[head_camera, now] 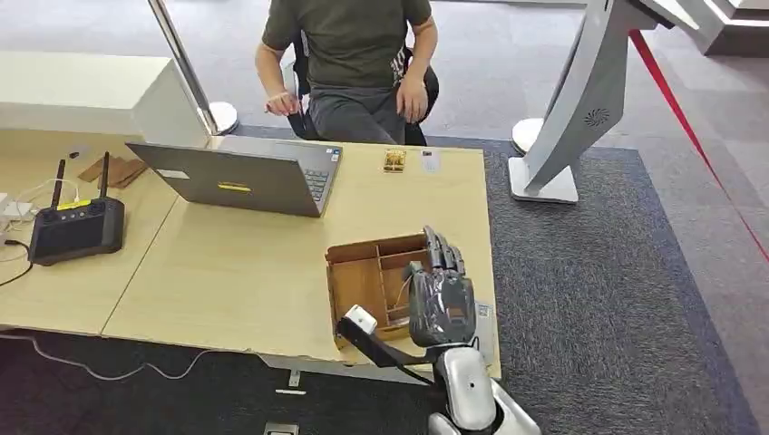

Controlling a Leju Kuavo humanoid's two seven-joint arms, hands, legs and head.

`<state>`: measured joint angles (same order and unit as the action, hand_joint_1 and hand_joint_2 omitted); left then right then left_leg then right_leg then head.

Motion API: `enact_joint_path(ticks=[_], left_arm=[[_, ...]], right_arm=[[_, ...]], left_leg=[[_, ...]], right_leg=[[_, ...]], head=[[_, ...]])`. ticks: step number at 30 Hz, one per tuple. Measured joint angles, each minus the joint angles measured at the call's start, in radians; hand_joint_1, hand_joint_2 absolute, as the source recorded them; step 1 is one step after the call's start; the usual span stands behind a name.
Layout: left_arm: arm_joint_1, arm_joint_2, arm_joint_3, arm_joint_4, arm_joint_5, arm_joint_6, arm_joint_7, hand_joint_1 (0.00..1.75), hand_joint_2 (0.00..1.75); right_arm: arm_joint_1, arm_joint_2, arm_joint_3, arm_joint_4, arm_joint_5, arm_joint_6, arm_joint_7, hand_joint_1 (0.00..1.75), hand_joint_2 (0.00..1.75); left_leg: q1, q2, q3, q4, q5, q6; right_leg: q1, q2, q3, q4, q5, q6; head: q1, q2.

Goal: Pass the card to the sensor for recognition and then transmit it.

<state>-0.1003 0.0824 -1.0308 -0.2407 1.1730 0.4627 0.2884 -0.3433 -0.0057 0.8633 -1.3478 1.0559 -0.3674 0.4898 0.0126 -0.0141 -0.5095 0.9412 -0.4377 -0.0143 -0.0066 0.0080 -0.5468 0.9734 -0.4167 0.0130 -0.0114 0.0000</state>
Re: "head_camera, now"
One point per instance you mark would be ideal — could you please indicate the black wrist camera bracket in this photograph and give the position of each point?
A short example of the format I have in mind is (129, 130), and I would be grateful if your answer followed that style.
(378, 351)

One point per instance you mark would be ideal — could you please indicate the black office chair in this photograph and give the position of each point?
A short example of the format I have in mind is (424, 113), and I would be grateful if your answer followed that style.
(300, 123)

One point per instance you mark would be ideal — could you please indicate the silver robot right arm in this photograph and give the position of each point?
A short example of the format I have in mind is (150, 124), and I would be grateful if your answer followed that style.
(468, 390)

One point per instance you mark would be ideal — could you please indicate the pale card with code print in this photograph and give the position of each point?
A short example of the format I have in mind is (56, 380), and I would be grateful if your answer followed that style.
(485, 327)

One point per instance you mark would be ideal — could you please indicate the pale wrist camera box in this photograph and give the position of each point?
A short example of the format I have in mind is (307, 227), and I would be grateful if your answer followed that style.
(360, 319)

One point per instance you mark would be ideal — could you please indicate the white power adapter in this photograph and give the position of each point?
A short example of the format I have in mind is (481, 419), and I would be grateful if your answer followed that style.
(15, 210)

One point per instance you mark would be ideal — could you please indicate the dark grey carpet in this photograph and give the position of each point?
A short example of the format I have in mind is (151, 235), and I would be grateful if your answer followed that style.
(601, 270)

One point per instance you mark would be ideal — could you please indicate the round silver stanchion base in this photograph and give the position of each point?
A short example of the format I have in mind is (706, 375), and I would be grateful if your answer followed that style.
(524, 133)

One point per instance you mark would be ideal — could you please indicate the person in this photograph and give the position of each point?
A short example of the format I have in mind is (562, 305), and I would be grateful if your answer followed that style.
(348, 54)

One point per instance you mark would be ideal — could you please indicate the grey floor socket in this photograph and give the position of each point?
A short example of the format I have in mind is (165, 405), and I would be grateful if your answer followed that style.
(281, 429)

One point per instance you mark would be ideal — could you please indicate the white cabinet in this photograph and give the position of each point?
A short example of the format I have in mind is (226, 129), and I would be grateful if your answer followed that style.
(90, 90)

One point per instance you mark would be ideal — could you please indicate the white desk frame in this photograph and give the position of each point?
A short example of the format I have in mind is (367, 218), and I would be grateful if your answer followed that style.
(300, 363)

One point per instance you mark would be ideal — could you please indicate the black controller with antennas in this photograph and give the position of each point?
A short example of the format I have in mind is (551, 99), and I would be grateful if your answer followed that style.
(75, 231)

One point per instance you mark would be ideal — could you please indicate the silver stanchion pole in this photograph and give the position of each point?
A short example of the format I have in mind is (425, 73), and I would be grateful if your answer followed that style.
(177, 54)

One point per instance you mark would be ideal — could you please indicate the white floor bracket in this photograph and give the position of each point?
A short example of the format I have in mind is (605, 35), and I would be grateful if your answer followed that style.
(291, 384)

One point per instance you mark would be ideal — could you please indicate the person's right hand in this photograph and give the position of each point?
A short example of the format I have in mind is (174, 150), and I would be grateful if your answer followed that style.
(282, 103)

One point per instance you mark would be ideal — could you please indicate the person's left hand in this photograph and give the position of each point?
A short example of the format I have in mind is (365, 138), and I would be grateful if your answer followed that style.
(413, 99)

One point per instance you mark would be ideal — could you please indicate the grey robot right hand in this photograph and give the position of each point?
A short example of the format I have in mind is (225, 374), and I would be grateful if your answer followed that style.
(441, 306)

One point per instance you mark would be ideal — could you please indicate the silver kiosk stand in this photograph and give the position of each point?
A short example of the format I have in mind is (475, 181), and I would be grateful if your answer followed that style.
(583, 96)

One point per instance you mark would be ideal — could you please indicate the grey laptop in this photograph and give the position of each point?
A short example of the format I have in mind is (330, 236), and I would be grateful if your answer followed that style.
(240, 177)

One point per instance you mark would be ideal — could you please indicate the wooden card box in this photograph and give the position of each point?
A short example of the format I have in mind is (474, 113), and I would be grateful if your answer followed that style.
(360, 282)

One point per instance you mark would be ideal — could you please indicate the brown cardboard pieces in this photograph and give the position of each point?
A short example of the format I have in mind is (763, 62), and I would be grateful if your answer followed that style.
(117, 171)

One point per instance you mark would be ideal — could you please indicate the red barrier belt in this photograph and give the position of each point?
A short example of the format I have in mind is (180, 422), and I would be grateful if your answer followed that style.
(667, 90)

